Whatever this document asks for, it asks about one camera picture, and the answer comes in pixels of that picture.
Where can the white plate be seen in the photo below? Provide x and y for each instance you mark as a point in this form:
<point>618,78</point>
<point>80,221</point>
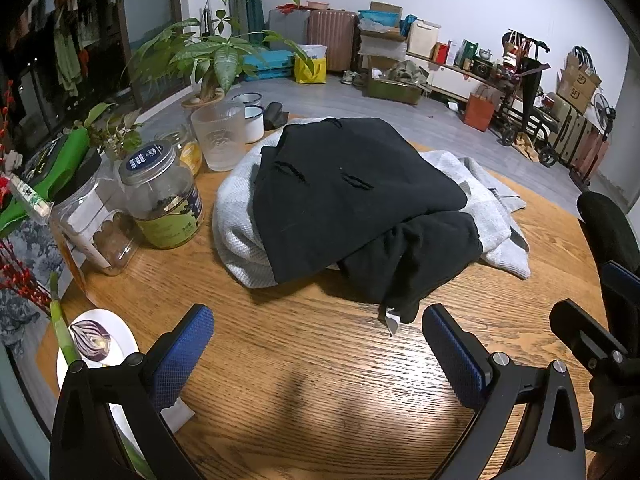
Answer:
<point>121,340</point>

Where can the ribbed clear glass cup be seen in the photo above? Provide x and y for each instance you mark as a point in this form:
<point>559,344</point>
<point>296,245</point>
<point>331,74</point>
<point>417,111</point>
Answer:
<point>218,135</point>

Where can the red onion half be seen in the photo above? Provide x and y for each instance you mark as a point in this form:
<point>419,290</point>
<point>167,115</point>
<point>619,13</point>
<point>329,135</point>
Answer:
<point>90,340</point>

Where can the black t-shirt with holes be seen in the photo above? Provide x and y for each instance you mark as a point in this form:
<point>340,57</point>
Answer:
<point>350,195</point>

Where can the potted money tree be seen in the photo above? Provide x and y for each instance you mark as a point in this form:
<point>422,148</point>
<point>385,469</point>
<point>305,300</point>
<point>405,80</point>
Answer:
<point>215,55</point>

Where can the orange paper bag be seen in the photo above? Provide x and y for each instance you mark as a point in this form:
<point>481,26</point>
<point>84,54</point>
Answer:
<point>477,112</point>

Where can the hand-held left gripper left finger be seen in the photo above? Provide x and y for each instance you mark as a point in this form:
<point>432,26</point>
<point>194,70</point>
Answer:
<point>182,355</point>

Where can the green scallion stalk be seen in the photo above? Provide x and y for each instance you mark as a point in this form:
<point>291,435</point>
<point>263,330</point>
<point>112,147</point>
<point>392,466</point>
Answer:
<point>60,320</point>

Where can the low white cabinet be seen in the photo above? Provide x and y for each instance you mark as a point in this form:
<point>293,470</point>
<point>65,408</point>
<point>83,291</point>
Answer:
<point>450,80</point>

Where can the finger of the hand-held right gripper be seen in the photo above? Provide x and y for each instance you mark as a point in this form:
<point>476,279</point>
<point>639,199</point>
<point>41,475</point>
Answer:
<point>580,325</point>
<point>622,280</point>

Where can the row of hanging clothes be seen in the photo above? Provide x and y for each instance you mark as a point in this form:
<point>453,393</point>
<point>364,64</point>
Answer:
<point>65,55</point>

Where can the white enamel mug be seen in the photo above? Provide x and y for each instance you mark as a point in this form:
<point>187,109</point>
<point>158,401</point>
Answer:
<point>248,98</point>
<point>255,122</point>

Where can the glass jar with yellow lid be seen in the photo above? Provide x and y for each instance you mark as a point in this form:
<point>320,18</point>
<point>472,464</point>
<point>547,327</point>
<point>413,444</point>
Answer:
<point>189,154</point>

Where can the black folding cart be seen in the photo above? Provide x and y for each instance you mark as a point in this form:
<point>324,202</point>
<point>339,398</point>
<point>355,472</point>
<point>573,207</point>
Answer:
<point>530,110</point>

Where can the red white tote bag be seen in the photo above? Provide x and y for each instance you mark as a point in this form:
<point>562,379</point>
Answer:
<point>512,52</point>

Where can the grey suitcase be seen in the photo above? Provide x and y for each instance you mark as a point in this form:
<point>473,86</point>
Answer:
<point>289,27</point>

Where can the yellow bag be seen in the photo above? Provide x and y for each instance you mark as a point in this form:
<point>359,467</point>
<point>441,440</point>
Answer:
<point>310,69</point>

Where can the small leafy plant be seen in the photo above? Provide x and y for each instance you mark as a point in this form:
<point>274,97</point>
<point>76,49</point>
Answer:
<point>112,127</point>

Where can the turquoise box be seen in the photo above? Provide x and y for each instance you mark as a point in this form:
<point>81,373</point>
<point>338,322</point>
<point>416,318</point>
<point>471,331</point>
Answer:
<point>267,65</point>

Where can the grey white knit sweater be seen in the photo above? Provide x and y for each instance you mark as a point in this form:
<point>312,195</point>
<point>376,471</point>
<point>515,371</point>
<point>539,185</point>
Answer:
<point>240,220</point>

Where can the black fleece garment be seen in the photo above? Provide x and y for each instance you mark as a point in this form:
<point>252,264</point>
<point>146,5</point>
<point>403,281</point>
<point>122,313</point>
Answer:
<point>605,230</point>

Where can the white box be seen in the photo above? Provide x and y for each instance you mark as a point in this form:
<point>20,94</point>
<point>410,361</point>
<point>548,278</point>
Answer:
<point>423,38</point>

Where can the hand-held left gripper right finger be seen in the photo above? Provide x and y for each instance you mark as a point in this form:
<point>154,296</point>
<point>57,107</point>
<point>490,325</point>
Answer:
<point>457,355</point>

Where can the beige suitcase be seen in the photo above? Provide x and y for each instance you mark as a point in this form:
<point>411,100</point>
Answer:
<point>567,130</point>

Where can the red-brown suitcase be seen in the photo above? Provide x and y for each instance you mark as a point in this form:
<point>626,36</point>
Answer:
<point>595,155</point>

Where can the printed grey cloth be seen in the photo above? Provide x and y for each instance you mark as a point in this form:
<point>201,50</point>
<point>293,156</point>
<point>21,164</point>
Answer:
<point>30,250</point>

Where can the stack of cardboard boxes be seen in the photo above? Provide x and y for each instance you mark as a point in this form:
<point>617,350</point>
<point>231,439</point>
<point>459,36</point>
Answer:
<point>382,45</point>

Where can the printed cardboard boxes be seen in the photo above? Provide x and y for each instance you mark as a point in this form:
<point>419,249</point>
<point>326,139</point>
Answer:
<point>577,82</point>

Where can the dark cloth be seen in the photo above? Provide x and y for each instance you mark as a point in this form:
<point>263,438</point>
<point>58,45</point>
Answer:
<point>275,115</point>

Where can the green packet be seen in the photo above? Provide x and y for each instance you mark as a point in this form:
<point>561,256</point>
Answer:
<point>60,170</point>

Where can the white paper sheet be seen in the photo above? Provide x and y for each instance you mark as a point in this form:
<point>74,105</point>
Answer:
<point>177,414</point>

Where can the black standing fan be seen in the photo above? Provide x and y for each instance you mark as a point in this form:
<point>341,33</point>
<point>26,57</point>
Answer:
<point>603,110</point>

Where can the pink suitcase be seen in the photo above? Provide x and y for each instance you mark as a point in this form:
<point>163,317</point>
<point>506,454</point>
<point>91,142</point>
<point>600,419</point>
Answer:
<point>332,40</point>

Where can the green box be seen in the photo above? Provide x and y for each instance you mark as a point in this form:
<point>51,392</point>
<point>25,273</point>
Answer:
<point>469,51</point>

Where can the plastic jar with black lid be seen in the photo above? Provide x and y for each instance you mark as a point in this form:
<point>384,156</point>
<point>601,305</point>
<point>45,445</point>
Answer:
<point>100,232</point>

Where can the green crate with clothes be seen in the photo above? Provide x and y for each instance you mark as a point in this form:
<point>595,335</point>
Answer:
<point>395,89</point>

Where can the red berry branches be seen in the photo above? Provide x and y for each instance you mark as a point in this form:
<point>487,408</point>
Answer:
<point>22,280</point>

